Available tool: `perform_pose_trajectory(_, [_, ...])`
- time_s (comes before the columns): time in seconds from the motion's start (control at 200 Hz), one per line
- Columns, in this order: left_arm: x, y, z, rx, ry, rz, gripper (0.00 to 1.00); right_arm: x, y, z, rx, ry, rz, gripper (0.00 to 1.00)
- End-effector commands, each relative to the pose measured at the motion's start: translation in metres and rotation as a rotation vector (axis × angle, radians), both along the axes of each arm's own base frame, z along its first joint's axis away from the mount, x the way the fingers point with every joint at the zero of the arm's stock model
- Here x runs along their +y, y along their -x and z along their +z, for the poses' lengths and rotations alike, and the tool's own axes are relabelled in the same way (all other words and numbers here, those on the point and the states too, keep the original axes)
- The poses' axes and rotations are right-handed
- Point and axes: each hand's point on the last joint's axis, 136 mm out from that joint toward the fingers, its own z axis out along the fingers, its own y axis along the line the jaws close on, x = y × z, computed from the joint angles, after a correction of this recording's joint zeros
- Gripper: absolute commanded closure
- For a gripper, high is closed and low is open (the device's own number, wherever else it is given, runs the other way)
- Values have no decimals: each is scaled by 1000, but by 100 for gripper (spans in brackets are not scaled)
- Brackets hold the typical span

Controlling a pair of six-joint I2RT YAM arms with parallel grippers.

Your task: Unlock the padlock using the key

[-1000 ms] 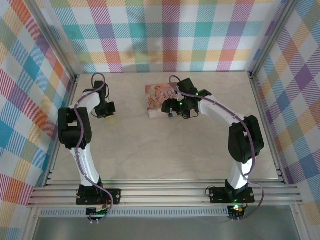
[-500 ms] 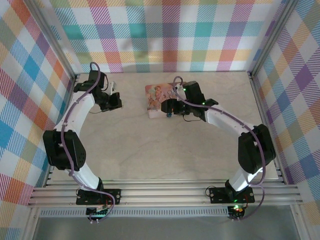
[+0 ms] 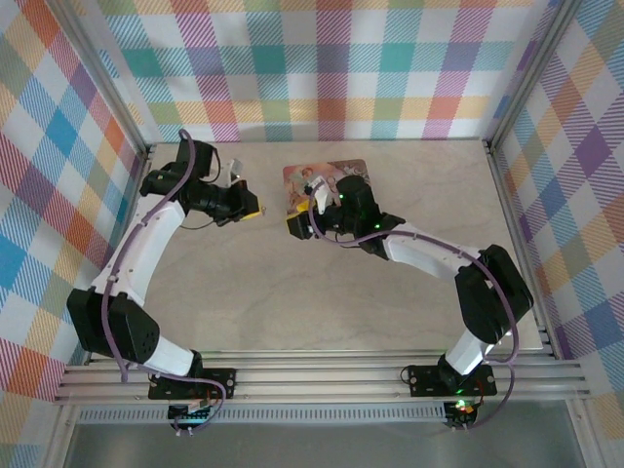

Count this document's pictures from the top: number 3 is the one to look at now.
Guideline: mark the illustrated storybook tin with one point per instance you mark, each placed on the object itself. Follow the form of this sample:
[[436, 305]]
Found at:
[[302, 178]]

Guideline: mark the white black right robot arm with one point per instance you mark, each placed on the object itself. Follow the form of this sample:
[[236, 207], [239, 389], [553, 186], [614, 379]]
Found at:
[[424, 253]]

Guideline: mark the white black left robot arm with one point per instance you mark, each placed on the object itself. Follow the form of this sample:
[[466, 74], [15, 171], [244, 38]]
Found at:
[[156, 244]]

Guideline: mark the grey metal panel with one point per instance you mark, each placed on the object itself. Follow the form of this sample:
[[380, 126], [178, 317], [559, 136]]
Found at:
[[317, 446]]

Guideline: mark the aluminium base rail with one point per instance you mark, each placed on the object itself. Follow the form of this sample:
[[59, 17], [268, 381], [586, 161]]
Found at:
[[317, 380]]

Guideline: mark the aluminium frame post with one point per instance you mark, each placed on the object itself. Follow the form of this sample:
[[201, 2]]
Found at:
[[534, 73], [105, 78]]

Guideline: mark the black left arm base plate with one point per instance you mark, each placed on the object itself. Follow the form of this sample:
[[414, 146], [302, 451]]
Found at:
[[219, 382]]

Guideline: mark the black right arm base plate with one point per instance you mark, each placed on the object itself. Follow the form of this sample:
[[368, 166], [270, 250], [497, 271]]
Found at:
[[424, 380]]

